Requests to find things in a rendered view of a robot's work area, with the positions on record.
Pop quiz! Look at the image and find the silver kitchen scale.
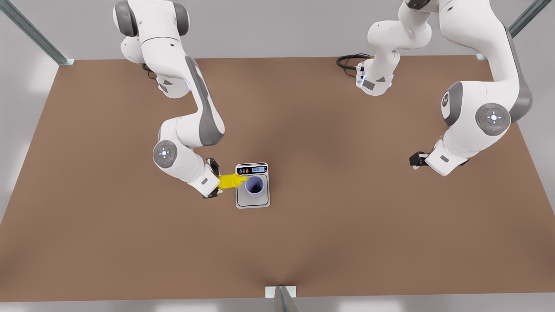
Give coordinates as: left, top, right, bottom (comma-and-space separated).
235, 162, 271, 209

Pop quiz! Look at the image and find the lavender cup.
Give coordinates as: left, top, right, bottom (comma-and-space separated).
245, 176, 265, 198

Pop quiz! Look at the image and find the silver frame post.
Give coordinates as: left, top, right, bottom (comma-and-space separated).
0, 0, 75, 66
265, 286, 300, 312
476, 0, 552, 61

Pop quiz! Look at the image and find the yellow sauce bottle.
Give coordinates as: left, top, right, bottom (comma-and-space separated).
218, 174, 249, 190

